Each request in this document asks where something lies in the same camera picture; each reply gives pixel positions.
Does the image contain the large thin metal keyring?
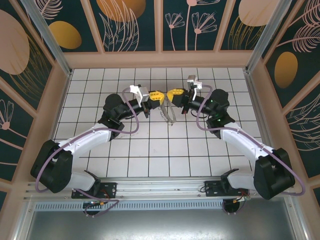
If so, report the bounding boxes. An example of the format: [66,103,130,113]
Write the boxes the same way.
[164,99,177,125]

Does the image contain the grey metal shelf plate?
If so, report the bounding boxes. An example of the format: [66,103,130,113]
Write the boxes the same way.
[24,209,305,240]

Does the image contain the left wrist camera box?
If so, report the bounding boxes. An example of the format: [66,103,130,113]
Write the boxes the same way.
[129,84,150,104]

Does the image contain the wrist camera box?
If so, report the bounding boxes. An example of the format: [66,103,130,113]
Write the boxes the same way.
[129,84,150,104]
[186,74,204,91]

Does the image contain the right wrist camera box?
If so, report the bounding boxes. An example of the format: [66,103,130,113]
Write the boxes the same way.
[186,74,204,91]

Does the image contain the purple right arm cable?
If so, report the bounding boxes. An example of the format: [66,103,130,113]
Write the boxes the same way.
[196,84,306,196]

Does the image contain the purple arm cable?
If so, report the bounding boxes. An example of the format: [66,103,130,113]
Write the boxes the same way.
[196,84,306,196]
[34,87,141,218]

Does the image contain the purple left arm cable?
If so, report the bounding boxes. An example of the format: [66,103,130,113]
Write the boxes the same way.
[34,87,141,218]

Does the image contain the aluminium table edge rail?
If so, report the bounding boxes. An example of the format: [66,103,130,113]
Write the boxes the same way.
[243,69,270,156]

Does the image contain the aluminium frame post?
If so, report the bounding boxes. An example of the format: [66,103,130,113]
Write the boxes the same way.
[21,0,73,77]
[246,0,287,73]

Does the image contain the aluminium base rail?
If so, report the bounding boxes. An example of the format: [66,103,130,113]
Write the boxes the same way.
[23,176,297,202]

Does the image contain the slotted grey cable duct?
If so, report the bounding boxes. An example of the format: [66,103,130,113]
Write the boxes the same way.
[32,201,288,212]

